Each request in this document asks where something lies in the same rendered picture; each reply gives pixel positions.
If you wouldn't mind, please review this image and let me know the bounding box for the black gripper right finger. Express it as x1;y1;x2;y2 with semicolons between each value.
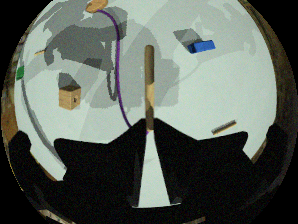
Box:
153;117;249;205

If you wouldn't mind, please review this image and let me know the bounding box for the wooden block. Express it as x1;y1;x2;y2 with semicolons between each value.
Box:
59;85;81;111

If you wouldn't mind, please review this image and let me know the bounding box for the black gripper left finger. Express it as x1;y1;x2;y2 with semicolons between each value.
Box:
53;117;148;206

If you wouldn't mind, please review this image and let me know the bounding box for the small blue block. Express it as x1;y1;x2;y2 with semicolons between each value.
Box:
188;40;216;53

